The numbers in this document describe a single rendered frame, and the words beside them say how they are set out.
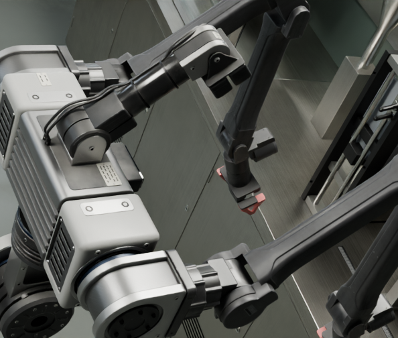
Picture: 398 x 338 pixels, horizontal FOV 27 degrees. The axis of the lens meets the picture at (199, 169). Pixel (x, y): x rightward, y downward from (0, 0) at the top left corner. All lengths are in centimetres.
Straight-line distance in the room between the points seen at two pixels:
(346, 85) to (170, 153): 69
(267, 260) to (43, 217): 36
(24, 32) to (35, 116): 289
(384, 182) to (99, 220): 45
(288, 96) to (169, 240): 65
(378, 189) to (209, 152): 139
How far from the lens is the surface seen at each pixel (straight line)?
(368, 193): 135
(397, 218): 149
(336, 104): 267
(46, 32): 431
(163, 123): 301
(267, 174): 249
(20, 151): 141
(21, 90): 143
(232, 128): 188
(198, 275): 129
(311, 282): 225
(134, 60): 165
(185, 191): 284
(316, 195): 247
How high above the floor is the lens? 241
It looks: 39 degrees down
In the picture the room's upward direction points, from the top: 24 degrees clockwise
